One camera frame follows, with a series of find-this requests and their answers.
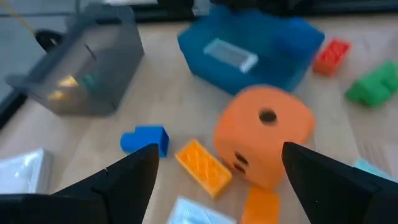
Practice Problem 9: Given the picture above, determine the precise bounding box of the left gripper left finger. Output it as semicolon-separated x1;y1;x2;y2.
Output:
30;142;161;224

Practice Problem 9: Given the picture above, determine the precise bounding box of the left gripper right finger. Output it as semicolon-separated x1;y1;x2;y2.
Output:
281;141;398;224

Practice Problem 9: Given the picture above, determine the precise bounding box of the orange toy brick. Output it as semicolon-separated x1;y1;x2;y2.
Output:
241;185;282;224

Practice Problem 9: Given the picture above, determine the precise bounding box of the orange foam die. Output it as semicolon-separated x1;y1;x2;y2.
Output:
213;85;317;189

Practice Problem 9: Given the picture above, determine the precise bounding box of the stepped green toy brick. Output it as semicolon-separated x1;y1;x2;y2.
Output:
345;60;398;108

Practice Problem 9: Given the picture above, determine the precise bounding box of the small yellow toy brick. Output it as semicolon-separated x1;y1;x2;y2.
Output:
46;74;80;102

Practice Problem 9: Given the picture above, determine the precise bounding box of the red-orange toy brick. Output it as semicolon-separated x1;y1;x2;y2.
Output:
312;39;352;77

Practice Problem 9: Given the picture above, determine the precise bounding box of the teal plastic bin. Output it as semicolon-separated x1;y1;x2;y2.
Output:
177;5;326;96

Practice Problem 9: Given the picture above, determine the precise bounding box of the flat mint toy brick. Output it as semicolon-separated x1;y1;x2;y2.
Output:
353;157;398;183

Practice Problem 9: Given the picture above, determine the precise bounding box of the white teal card deck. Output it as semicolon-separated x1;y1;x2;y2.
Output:
166;195;237;224

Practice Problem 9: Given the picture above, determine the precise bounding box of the flat yellow-orange toy brick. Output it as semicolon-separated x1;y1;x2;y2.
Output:
175;139;233;198

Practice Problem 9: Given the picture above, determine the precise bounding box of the brown plastic bin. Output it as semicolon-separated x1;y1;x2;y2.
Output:
5;2;146;118

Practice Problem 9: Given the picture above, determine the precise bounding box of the yellow cable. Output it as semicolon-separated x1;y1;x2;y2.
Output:
0;0;35;34

